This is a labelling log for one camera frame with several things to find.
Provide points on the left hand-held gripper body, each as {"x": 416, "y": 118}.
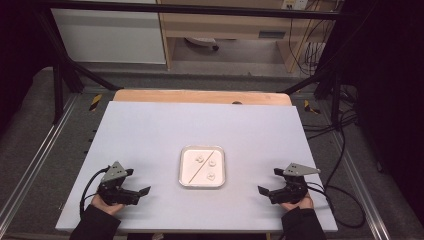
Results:
{"x": 115, "y": 191}

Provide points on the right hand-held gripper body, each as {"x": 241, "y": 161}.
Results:
{"x": 291, "y": 191}

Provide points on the square metal tray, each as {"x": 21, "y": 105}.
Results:
{"x": 190, "y": 166}

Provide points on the person's right hand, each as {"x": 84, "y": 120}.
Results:
{"x": 300, "y": 204}

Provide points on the person's left hand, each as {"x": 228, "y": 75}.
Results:
{"x": 105, "y": 206}

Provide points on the wooden table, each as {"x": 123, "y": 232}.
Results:
{"x": 200, "y": 97}

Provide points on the white cabinet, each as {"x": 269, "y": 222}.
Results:
{"x": 110, "y": 36}

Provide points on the black curtain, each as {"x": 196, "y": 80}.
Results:
{"x": 18, "y": 50}
{"x": 390, "y": 83}

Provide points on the chair base with caster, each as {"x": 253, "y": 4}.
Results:
{"x": 203, "y": 42}

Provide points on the light wooden desk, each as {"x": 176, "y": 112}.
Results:
{"x": 226, "y": 25}

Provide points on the aluminium floor rail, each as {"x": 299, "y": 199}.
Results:
{"x": 361, "y": 186}
{"x": 40, "y": 156}

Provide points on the black metal frame stand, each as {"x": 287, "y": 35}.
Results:
{"x": 330, "y": 83}
{"x": 61, "y": 66}

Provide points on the white wall socket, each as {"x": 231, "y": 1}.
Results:
{"x": 295, "y": 4}

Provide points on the black metal frame bar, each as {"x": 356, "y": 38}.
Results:
{"x": 200, "y": 10}

